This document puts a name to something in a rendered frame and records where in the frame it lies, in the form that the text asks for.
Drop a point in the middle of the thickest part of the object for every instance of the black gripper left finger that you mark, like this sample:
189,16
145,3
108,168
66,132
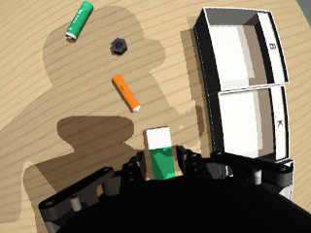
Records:
59,208

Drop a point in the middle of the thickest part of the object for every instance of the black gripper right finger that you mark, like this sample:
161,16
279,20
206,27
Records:
275,176

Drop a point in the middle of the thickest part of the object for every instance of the green battery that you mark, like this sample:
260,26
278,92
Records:
79,20

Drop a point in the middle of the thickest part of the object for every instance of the grey three-compartment bin rack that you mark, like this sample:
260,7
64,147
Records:
252,120

